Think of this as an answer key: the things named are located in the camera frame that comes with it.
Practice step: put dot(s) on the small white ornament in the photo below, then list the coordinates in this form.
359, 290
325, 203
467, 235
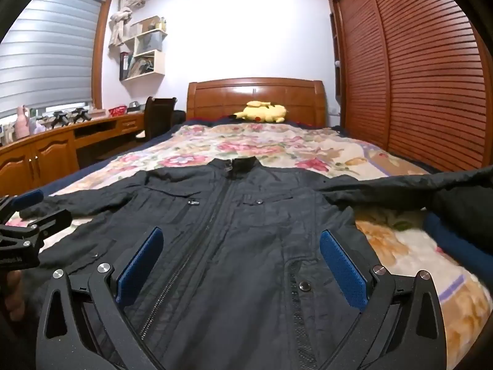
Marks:
37, 126

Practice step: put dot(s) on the red basket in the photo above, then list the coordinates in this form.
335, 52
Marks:
118, 111

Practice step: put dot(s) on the small grey container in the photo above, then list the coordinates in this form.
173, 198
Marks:
134, 105

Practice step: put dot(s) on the dark wooden chair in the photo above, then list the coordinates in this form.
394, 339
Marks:
158, 117

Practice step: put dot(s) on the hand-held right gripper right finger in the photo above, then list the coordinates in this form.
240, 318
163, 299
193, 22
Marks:
342, 269

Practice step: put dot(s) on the navy folded cloth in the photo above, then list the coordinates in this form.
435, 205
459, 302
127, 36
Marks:
458, 239

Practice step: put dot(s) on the wooden bed headboard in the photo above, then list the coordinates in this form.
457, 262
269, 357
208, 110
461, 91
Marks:
254, 90

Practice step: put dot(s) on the wooden louvered wardrobe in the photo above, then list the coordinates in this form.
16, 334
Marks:
416, 65

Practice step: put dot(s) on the grey window blind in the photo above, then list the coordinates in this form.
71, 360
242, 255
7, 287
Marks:
46, 54

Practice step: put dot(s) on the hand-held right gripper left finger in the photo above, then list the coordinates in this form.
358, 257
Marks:
140, 266

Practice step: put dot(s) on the person's left hand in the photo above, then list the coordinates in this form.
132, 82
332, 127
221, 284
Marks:
12, 296

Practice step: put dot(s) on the flat beige box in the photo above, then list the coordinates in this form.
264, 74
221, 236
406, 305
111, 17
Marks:
97, 113

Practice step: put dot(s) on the black jacket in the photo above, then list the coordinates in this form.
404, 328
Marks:
231, 239

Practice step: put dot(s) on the wooden desk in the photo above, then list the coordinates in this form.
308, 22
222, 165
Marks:
46, 150

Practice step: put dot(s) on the yellow plush toy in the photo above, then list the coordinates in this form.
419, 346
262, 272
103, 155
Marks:
262, 112

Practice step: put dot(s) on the pink thermos jug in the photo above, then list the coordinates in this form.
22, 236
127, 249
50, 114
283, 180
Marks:
21, 123

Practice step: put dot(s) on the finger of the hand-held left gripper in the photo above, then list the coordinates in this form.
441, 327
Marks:
50, 219
27, 199

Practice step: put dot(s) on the white wall shelf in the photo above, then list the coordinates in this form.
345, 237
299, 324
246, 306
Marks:
148, 44

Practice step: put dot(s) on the tied beige curtain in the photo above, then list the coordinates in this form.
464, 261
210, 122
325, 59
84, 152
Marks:
120, 19

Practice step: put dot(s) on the floral blanket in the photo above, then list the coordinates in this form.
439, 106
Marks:
269, 150

